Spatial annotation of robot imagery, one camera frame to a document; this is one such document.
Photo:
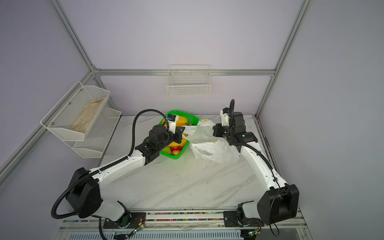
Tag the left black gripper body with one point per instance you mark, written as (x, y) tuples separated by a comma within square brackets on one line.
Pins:
[(169, 140)]

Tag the white lemon print plastic bag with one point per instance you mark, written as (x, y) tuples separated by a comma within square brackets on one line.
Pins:
[(207, 147)]

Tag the white mesh shelf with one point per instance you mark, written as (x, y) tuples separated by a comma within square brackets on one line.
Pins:
[(99, 135), (59, 119)]

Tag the yellow banana bunch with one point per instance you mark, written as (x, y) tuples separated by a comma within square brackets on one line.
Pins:
[(174, 146), (183, 121)]

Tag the lower white mesh shelf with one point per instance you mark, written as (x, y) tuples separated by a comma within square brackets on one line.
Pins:
[(99, 135)]

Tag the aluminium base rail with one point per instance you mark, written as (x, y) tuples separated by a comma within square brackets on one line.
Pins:
[(184, 225)]

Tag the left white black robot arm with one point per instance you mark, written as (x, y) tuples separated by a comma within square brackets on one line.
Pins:
[(87, 199)]

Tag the beige cloth in shelf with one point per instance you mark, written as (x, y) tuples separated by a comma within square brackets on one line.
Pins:
[(83, 121)]

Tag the white wire wall basket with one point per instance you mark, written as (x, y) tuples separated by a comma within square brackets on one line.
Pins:
[(188, 80)]

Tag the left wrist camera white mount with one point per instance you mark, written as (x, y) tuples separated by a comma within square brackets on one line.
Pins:
[(172, 122)]

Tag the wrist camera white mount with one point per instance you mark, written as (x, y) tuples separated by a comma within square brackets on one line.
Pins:
[(224, 116), (172, 122)]

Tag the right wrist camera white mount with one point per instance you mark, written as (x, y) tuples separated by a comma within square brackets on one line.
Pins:
[(224, 116)]

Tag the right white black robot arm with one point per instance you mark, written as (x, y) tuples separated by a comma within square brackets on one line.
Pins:
[(280, 200)]

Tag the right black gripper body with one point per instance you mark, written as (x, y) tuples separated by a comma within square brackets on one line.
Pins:
[(230, 132)]

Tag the green plastic basket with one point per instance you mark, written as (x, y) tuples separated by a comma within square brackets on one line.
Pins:
[(194, 121)]

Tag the upper white mesh shelf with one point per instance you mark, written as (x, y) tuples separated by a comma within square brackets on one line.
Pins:
[(59, 119)]

